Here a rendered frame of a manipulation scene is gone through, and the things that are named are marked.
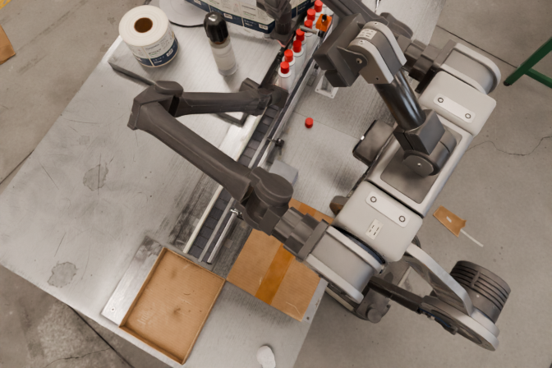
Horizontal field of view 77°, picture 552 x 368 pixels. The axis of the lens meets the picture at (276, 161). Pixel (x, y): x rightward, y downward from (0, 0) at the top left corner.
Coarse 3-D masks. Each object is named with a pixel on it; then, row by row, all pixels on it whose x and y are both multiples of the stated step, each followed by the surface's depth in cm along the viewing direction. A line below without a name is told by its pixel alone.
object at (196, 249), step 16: (272, 112) 142; (256, 128) 140; (256, 144) 138; (240, 160) 136; (256, 160) 136; (224, 192) 132; (224, 208) 130; (208, 224) 128; (224, 224) 128; (208, 240) 126; (208, 256) 124
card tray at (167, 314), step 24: (168, 264) 128; (192, 264) 128; (144, 288) 126; (168, 288) 126; (192, 288) 125; (216, 288) 125; (144, 312) 123; (168, 312) 123; (192, 312) 123; (144, 336) 121; (168, 336) 121; (192, 336) 120
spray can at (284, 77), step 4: (280, 64) 125; (284, 64) 125; (288, 64) 125; (280, 68) 127; (284, 68) 125; (288, 68) 126; (280, 72) 129; (284, 72) 127; (288, 72) 128; (280, 76) 129; (284, 76) 128; (288, 76) 129; (280, 80) 132; (284, 80) 131; (288, 80) 132; (280, 84) 134; (284, 84) 133; (288, 84) 134; (284, 88) 136; (288, 88) 137
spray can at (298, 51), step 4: (296, 40) 128; (292, 44) 129; (296, 44) 128; (300, 44) 128; (292, 48) 131; (296, 48) 129; (300, 48) 129; (296, 52) 130; (300, 52) 131; (296, 56) 131; (300, 56) 132; (296, 60) 134; (300, 60) 134; (296, 64) 136; (300, 64) 137; (296, 68) 139; (300, 68) 140; (296, 72) 142; (296, 76) 145
